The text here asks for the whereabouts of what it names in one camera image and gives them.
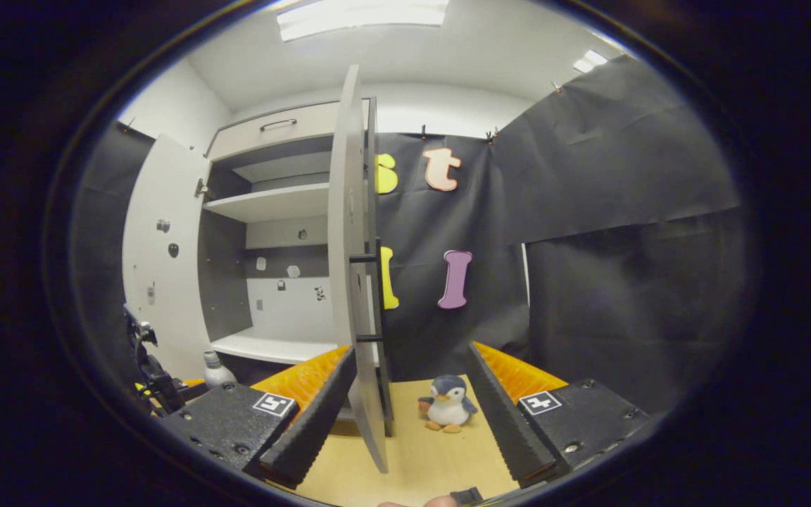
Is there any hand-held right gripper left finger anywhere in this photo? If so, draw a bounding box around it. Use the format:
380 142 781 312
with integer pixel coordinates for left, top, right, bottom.
159 344 358 491

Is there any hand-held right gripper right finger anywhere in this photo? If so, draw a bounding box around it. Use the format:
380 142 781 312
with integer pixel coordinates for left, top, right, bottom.
464 342 653 488

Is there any silver bottle with pink label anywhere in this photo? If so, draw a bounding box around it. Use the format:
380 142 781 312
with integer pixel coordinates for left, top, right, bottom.
203 350 237 389

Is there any white cabinet door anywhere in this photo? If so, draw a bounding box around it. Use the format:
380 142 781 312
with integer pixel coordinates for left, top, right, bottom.
327 65 396 474
122 134 210 381

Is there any penguin plush toy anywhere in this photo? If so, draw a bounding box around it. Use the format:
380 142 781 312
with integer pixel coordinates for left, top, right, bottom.
417 375 479 433

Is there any black backdrop cloth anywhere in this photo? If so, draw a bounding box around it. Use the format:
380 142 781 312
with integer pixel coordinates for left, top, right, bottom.
376 56 748 416
75 121 156 395

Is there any small ceiling light panel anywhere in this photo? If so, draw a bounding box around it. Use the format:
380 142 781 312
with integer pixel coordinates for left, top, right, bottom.
573 49 609 74

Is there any large ceiling light panel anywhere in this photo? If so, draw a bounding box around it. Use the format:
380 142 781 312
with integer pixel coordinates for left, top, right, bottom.
277 0 450 43

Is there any black right door handle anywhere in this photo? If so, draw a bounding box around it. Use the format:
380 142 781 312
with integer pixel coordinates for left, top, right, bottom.
349 239 386 344

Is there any white cabinet with grey frame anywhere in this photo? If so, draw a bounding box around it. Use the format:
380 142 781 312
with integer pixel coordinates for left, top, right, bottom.
198 97 379 370

